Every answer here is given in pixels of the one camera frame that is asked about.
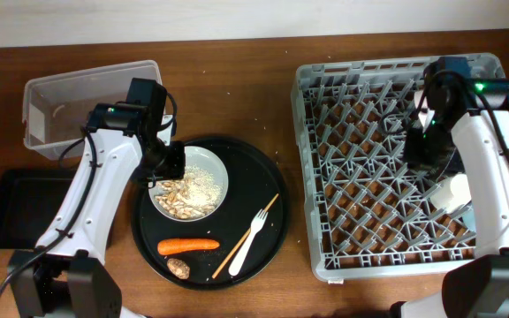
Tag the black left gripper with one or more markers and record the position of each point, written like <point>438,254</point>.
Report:
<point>176,170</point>

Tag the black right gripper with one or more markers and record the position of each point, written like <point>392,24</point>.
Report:
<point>414,159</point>

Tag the small white cup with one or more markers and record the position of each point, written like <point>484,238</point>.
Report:
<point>451,193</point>

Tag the pile of food scraps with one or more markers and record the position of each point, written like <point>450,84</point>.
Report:
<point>196,195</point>

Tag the grey plate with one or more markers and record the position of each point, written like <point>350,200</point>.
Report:
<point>209,161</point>

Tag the pink bowl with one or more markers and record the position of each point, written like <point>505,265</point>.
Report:
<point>426,114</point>

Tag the blue plastic cup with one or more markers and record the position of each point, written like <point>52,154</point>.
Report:
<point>468,218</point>

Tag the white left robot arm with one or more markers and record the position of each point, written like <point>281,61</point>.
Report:
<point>65,275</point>

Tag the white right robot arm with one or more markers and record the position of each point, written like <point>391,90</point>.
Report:
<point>470,118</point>

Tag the grey dishwasher rack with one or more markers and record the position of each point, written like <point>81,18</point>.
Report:
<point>368,215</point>

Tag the clear plastic waste bin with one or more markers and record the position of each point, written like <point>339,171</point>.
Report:
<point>56,107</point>

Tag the orange carrot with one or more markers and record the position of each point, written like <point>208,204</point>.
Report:
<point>182,245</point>

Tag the brown mushroom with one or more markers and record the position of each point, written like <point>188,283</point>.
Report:
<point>179,268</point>

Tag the round black serving tray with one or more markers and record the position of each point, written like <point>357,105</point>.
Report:
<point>254,181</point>

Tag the wooden chopstick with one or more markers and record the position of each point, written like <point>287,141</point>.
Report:
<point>230,256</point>

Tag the white plastic fork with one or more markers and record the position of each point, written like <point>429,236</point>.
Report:
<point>255,227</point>

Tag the black rectangular tray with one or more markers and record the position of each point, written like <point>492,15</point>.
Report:
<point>29,201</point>

